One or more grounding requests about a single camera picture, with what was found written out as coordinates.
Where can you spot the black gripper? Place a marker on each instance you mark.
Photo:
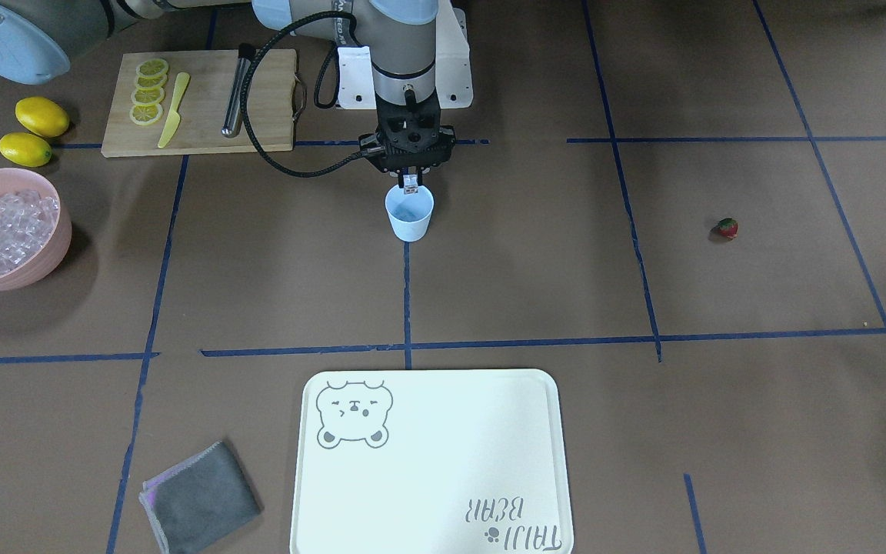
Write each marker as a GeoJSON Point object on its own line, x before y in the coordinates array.
{"type": "Point", "coordinates": [447, 146]}

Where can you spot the clear ice cubes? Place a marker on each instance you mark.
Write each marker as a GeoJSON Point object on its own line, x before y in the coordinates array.
{"type": "Point", "coordinates": [27, 220]}

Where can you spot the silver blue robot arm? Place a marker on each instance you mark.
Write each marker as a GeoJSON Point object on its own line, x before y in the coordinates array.
{"type": "Point", "coordinates": [39, 41]}

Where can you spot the light blue plastic cup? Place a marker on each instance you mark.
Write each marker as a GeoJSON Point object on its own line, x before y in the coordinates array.
{"type": "Point", "coordinates": [409, 214]}

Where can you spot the wooden cutting board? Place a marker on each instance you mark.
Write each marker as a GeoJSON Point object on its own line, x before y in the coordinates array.
{"type": "Point", "coordinates": [271, 105]}

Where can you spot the yellow plastic knife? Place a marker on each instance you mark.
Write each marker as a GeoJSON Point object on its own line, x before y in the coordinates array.
{"type": "Point", "coordinates": [173, 117]}

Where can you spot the lemon slice lower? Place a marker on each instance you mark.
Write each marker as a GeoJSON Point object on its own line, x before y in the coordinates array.
{"type": "Point", "coordinates": [152, 68]}

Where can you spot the cream bear tray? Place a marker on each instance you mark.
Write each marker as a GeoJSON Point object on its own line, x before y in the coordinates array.
{"type": "Point", "coordinates": [431, 461]}

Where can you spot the red strawberry on table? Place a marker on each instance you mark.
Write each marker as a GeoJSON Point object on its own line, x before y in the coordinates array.
{"type": "Point", "coordinates": [727, 228]}

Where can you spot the yellow lemon near bowl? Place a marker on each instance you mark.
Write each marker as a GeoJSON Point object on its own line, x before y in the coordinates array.
{"type": "Point", "coordinates": [42, 116]}

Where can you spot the grey folded cloth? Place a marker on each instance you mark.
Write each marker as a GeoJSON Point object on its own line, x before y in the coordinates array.
{"type": "Point", "coordinates": [197, 502]}

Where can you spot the yellow lemon near edge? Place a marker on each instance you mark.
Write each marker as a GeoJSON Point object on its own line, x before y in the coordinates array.
{"type": "Point", "coordinates": [26, 149]}

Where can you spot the pink bowl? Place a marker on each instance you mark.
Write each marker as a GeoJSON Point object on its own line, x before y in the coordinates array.
{"type": "Point", "coordinates": [50, 257]}

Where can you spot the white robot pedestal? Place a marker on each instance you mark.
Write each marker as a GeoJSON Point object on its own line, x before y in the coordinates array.
{"type": "Point", "coordinates": [453, 77]}

